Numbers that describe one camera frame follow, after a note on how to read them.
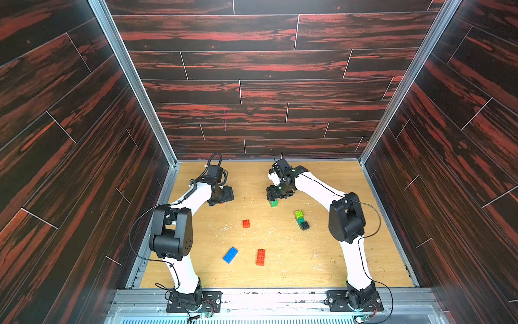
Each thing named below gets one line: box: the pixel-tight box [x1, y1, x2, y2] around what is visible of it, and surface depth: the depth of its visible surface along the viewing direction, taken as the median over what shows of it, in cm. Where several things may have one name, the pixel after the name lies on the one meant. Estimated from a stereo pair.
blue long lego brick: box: [222, 246, 239, 265], surface depth 86 cm
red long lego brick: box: [256, 249, 266, 267], surface depth 85 cm
